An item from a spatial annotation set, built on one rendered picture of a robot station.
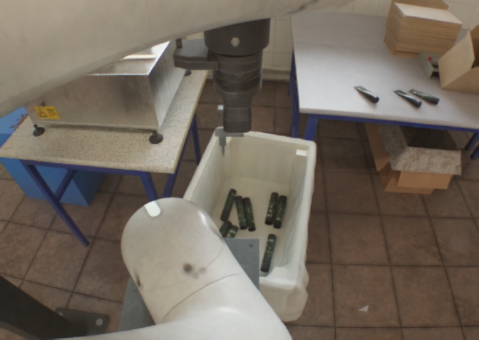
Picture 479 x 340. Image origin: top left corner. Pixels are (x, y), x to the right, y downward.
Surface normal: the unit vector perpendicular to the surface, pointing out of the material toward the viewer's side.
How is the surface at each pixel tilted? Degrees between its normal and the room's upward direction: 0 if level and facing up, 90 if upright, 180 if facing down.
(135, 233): 16
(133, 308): 0
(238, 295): 28
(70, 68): 119
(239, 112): 70
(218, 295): 9
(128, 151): 0
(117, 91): 90
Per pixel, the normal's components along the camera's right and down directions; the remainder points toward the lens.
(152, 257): -0.22, -0.54
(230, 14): 0.48, 0.86
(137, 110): -0.11, 0.71
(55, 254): -0.02, -0.70
